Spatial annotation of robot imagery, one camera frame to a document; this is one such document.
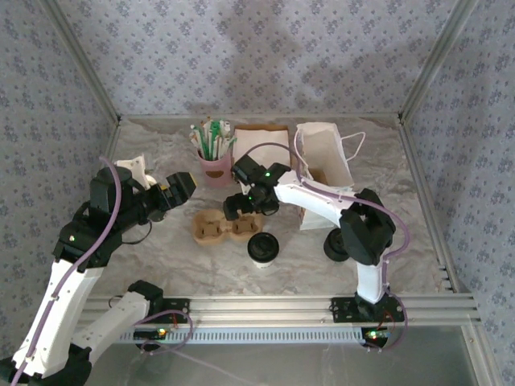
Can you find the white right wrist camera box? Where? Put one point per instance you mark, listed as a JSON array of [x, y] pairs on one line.
[[244, 189]]

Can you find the white paper wrapped straw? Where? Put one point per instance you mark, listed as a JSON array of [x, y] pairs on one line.
[[197, 138]]

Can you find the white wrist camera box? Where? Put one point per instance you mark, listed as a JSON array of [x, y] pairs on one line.
[[244, 189], [134, 169]]

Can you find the white napkin stack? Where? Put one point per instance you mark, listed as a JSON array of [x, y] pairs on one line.
[[277, 136]]

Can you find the green and white wrapped straw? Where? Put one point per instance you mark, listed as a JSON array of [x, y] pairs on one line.
[[214, 134]]

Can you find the aluminium right corner post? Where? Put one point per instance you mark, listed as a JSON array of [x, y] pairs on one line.
[[438, 60]]

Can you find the right small circuit board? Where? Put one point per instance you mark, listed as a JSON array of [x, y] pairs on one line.
[[378, 335]]

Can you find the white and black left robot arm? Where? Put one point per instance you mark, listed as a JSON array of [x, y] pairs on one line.
[[60, 305]]

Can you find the stack of black cup lids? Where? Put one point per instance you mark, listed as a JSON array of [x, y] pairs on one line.
[[334, 247]]

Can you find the pink straw holder cup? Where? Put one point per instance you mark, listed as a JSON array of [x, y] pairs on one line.
[[219, 169]]

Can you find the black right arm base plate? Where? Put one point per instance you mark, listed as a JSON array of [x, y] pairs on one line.
[[342, 310]]

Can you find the small circuit board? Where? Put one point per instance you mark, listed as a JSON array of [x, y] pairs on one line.
[[151, 333], [378, 335]]

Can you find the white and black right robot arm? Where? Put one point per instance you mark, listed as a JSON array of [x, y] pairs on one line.
[[310, 197]]

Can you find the brown pulp cup carrier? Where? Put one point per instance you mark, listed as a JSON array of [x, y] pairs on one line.
[[201, 225]]

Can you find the black cup lid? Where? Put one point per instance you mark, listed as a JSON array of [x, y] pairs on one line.
[[263, 245]]

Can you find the left small circuit board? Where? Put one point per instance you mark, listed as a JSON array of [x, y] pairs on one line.
[[151, 333]]

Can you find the stack of napkins in box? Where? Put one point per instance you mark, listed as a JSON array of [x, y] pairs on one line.
[[257, 127]]

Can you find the aluminium corner post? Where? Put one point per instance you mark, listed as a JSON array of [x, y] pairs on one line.
[[84, 60], [438, 60]]

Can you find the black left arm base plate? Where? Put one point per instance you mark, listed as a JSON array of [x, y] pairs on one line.
[[179, 307]]

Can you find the white printed paper gift bag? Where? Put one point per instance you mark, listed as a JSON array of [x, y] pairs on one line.
[[322, 153]]

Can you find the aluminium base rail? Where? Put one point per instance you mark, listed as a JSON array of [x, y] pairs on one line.
[[261, 309]]

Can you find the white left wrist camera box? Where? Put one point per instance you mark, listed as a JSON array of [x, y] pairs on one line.
[[134, 169]]

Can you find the aluminium left corner post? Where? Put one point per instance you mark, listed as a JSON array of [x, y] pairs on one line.
[[84, 60]]

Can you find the white paper coffee cup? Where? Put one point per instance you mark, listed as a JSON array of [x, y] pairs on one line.
[[263, 264]]

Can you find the aluminium right side rail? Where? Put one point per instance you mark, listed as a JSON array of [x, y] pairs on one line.
[[416, 161]]

